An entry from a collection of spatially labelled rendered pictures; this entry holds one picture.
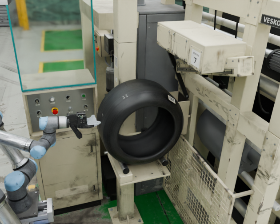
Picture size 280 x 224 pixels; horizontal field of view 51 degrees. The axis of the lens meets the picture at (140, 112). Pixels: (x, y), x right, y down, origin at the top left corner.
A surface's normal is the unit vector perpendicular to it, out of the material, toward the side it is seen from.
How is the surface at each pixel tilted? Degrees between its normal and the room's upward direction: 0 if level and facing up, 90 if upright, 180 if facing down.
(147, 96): 42
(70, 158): 90
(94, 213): 0
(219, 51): 90
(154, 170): 0
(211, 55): 90
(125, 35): 90
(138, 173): 0
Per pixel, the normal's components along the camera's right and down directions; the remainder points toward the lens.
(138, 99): 0.07, -0.31
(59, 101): 0.32, 0.45
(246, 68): 0.32, 0.15
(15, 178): 0.00, -0.82
